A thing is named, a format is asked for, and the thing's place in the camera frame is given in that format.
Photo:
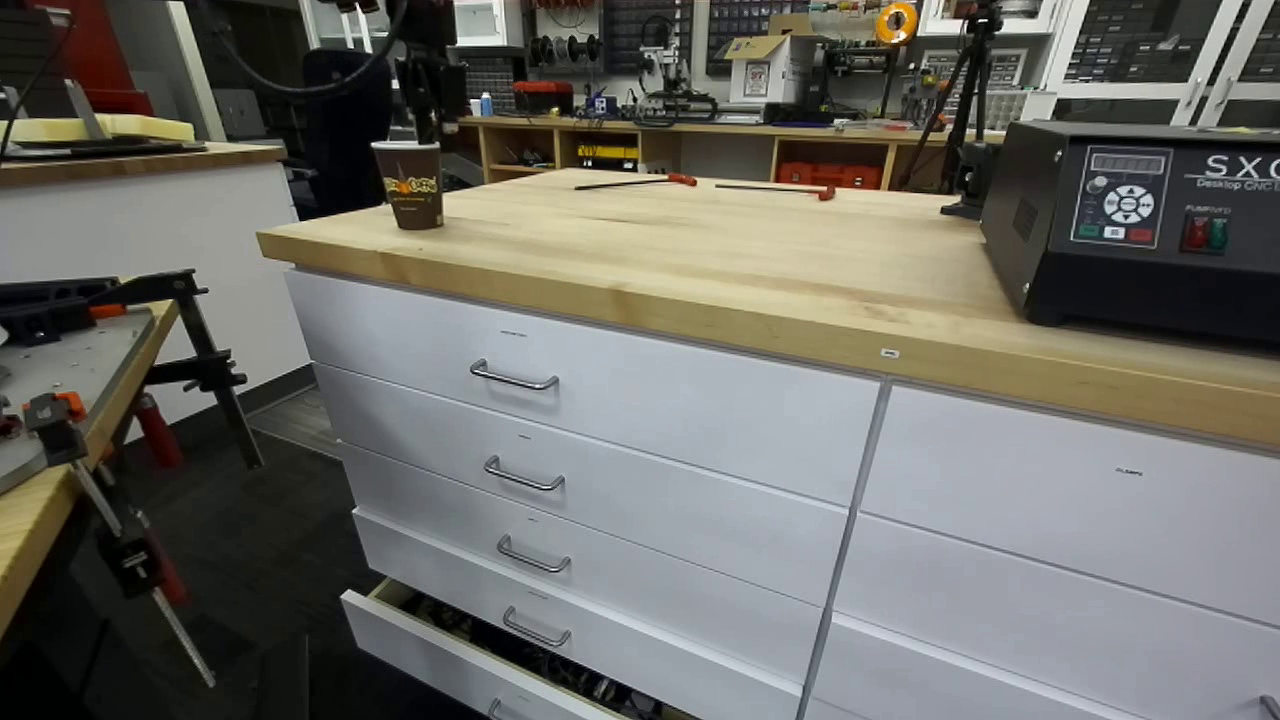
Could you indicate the black orange bar clamp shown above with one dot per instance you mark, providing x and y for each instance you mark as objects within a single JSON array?
[{"x": 127, "y": 546}]

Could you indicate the black folding stand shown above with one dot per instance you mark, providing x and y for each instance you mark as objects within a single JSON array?
[{"x": 205, "y": 363}]

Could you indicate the small wooden birdhouse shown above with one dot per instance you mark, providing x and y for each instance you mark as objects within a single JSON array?
[{"x": 762, "y": 66}]

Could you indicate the white drawer cabinet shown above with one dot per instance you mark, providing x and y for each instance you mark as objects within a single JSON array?
[{"x": 667, "y": 506}]

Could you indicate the wooden workshop shelf bench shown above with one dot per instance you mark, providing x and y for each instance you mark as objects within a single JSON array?
[{"x": 692, "y": 144}]

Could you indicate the yellow tape roll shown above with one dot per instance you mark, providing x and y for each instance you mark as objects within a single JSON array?
[{"x": 896, "y": 23}]

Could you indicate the black flat clamp bar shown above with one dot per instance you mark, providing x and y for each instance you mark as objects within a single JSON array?
[{"x": 66, "y": 307}]

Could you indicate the small wooden side table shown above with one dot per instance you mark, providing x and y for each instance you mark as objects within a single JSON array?
[{"x": 54, "y": 400}]

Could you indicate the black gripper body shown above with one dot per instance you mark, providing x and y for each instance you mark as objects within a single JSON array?
[{"x": 431, "y": 54}]

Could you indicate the black control box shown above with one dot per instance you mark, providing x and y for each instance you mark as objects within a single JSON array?
[{"x": 1135, "y": 226}]

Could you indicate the black paper coffee cup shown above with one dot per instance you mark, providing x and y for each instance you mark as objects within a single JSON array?
[{"x": 415, "y": 184}]

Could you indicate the black tripod with camera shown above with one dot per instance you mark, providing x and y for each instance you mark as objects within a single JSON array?
[{"x": 970, "y": 83}]

